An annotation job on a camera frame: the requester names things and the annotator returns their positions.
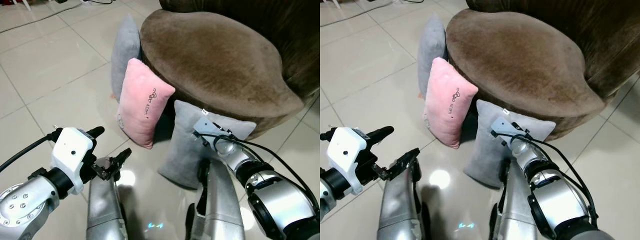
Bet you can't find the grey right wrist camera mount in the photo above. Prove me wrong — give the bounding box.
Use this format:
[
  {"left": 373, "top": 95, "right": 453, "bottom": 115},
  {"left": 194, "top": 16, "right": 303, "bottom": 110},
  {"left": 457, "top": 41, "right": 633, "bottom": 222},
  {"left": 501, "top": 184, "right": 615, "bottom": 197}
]
[
  {"left": 490, "top": 116, "right": 532, "bottom": 146},
  {"left": 193, "top": 116, "right": 237, "bottom": 147}
]

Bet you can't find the silver right robot leg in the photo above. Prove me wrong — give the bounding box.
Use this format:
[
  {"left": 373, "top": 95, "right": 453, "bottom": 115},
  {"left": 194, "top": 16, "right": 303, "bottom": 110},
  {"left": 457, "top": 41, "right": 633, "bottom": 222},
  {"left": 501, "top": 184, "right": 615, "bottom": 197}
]
[
  {"left": 491, "top": 159, "right": 540, "bottom": 240},
  {"left": 186, "top": 159, "right": 247, "bottom": 240}
]

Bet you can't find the silver robot leg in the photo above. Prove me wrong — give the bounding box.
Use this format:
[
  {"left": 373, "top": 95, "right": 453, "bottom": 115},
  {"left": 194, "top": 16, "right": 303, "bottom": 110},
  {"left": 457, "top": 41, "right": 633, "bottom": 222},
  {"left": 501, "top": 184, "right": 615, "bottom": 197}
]
[
  {"left": 86, "top": 157, "right": 127, "bottom": 240},
  {"left": 186, "top": 159, "right": 247, "bottom": 240},
  {"left": 377, "top": 159, "right": 427, "bottom": 240},
  {"left": 491, "top": 159, "right": 540, "bottom": 240}
]

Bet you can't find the grey pillow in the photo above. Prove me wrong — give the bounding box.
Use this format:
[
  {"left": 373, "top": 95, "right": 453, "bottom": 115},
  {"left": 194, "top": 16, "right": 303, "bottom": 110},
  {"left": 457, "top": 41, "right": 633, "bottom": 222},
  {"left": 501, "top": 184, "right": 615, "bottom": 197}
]
[
  {"left": 416, "top": 14, "right": 449, "bottom": 99},
  {"left": 462, "top": 99, "right": 557, "bottom": 190},
  {"left": 157, "top": 99, "right": 257, "bottom": 190},
  {"left": 110, "top": 13, "right": 143, "bottom": 103}
]

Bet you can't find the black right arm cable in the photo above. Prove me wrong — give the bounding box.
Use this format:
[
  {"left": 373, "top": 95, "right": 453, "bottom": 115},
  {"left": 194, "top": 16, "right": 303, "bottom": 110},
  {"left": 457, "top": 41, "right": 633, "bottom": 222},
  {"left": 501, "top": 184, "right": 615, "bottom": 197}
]
[
  {"left": 492, "top": 130, "right": 599, "bottom": 223},
  {"left": 201, "top": 132, "right": 321, "bottom": 213}
]

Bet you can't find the silver left robot leg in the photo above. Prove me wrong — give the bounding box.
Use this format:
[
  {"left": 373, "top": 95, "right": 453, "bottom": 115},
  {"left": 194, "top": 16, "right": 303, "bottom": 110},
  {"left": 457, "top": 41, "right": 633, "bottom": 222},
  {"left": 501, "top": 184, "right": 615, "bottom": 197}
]
[
  {"left": 377, "top": 159, "right": 427, "bottom": 240},
  {"left": 86, "top": 157, "right": 127, "bottom": 240}
]

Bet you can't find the brown velvet sofa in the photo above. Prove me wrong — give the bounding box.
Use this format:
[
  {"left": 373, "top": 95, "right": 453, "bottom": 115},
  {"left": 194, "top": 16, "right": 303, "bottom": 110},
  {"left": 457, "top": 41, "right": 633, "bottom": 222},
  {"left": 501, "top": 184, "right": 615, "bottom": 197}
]
[
  {"left": 445, "top": 0, "right": 640, "bottom": 144},
  {"left": 140, "top": 0, "right": 321, "bottom": 142}
]

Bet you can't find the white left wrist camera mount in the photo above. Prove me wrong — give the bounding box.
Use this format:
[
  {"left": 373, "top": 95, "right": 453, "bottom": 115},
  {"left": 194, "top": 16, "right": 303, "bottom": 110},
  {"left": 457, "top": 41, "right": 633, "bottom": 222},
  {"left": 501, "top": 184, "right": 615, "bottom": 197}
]
[
  {"left": 50, "top": 127, "right": 97, "bottom": 196},
  {"left": 327, "top": 126, "right": 370, "bottom": 196}
]

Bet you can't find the pink pillow with black print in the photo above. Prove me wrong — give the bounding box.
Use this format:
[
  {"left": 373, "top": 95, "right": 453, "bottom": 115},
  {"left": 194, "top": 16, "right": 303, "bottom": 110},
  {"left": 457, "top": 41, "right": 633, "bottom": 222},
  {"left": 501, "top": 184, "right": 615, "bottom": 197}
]
[
  {"left": 422, "top": 56, "right": 479, "bottom": 150},
  {"left": 116, "top": 57, "right": 177, "bottom": 150}
]

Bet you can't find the thin grey floor cable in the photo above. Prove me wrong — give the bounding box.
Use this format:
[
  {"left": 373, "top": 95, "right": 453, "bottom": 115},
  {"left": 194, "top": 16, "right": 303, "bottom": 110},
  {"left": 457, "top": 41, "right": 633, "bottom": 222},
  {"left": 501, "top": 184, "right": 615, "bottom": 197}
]
[
  {"left": 320, "top": 4, "right": 383, "bottom": 27},
  {"left": 0, "top": 4, "right": 86, "bottom": 35}
]

